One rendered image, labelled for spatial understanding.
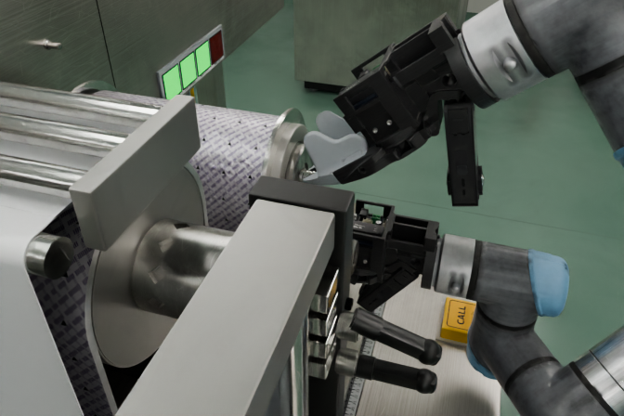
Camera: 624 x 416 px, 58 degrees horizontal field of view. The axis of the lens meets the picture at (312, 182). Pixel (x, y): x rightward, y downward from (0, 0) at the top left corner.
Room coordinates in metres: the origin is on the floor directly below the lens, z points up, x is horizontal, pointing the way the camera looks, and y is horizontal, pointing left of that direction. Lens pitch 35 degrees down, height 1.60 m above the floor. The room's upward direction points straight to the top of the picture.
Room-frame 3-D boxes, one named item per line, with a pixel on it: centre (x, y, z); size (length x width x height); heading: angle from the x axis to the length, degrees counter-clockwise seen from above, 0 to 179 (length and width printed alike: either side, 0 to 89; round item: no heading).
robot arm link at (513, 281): (0.50, -0.25, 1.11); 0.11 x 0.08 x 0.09; 73
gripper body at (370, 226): (0.55, -0.10, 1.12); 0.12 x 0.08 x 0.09; 73
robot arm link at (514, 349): (0.48, -0.25, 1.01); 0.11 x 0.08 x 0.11; 16
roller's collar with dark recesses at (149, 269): (0.28, 0.08, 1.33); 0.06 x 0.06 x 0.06; 73
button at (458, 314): (0.61, -0.24, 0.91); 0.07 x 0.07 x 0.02; 73
